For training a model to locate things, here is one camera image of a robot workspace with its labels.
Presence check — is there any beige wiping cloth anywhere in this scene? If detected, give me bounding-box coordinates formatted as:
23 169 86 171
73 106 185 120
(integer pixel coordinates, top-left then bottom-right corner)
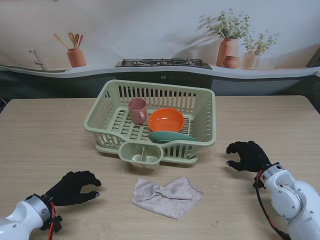
131 176 204 221

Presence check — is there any orange plastic bowl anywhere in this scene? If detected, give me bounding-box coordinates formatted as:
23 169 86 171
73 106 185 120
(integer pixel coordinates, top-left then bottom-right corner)
148 107 185 133

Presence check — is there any clear glass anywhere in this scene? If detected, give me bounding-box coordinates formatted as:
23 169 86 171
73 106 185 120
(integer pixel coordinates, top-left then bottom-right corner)
261 57 277 70

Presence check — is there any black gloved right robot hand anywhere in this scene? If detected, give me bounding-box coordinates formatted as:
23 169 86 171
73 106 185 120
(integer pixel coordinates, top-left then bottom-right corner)
225 141 273 173

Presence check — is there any red and black cable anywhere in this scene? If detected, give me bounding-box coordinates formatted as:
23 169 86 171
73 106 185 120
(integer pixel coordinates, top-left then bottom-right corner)
255 169 291 240
47 201 56 240

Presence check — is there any pale green cutlery holder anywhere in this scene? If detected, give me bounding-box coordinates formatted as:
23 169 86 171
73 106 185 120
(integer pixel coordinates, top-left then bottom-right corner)
118 141 165 170

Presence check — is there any plant in tall terracotta vase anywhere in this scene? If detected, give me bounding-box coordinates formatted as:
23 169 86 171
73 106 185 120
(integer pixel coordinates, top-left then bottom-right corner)
199 8 251 67

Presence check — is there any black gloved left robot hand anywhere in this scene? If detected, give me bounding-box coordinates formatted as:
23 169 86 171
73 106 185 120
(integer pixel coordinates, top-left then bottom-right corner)
44 170 102 207

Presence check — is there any pink plastic mug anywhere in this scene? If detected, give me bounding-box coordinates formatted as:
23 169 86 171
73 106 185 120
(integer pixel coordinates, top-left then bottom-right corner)
128 97 148 125

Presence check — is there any wooden spatula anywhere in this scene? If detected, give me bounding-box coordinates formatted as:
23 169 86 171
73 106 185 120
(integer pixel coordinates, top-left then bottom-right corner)
53 33 69 50

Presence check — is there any pale green plastic dish rack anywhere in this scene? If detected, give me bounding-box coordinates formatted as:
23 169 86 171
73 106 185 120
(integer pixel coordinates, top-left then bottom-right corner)
83 79 217 160

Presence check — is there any metal faucet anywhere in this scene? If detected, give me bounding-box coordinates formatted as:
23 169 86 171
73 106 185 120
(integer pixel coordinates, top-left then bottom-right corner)
28 48 48 71

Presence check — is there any grey kitchen countertop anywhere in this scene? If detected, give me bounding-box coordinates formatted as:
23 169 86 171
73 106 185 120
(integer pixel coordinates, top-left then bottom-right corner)
0 63 320 80

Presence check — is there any plant in pale pot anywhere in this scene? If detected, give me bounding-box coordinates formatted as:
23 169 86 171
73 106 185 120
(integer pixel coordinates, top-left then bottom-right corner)
241 30 280 70

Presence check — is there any red and black left cable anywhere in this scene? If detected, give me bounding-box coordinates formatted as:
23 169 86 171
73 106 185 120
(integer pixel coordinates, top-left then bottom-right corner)
47 201 56 240

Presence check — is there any terracotta utensil pot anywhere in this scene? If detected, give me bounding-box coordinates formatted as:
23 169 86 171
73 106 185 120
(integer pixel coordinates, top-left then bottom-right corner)
66 47 87 68

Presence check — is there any small round terracotta pot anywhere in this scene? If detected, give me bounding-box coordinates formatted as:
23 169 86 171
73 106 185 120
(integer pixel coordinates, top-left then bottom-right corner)
223 55 241 69

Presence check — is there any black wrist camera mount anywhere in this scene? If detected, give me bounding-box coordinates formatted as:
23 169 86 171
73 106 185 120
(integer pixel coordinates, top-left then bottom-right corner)
39 214 63 233
252 176 266 190

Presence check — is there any red and black right cable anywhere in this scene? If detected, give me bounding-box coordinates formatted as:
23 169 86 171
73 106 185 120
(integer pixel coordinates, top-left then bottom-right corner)
255 169 291 240

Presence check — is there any black gas stove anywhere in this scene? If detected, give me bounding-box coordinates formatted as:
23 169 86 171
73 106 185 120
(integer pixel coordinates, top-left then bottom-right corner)
114 58 213 70

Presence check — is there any teal plastic plate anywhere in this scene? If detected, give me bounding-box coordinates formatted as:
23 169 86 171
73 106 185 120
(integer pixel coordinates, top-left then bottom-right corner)
148 131 198 145

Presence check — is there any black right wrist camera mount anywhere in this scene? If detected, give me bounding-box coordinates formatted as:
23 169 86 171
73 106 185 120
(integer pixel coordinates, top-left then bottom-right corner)
252 176 266 190

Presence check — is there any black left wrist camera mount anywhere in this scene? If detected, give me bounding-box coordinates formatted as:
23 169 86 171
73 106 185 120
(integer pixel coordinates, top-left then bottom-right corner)
39 214 63 233

